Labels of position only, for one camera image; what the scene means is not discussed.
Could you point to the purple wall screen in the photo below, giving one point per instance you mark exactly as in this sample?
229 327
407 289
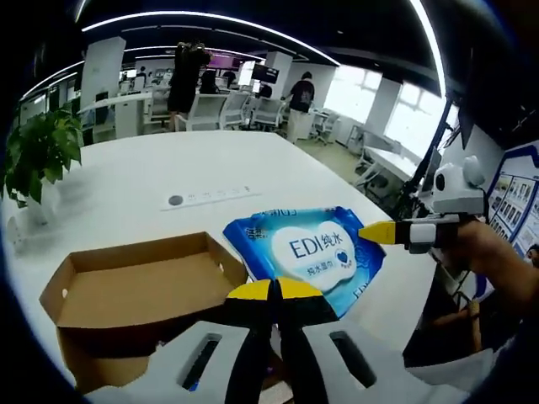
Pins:
225 61

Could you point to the row of white office chairs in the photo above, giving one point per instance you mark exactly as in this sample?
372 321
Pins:
236 109

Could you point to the blue soft wipes packet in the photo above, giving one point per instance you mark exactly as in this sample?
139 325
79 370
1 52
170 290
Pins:
303 252

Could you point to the potted green plant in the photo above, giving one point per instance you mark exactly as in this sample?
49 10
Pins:
42 147

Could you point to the white table socket strip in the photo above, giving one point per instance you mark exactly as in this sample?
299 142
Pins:
210 198

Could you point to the curved ceiling light strip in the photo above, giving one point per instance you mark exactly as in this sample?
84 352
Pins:
210 17

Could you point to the white high counter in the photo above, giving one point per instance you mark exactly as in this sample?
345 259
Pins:
122 111

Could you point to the brown cardboard shoe box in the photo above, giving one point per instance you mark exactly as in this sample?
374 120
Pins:
139 290

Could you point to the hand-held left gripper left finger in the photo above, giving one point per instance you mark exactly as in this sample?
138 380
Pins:
248 345

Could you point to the wall poster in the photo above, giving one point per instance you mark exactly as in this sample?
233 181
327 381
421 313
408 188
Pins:
518 198

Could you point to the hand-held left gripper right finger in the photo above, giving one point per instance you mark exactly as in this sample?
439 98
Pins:
307 349

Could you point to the grey mesh office chair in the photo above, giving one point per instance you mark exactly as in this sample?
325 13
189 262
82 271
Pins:
446 366

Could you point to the person's right hand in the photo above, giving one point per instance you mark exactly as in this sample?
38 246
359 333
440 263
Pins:
476 244

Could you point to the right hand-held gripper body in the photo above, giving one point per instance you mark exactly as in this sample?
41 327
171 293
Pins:
457 193

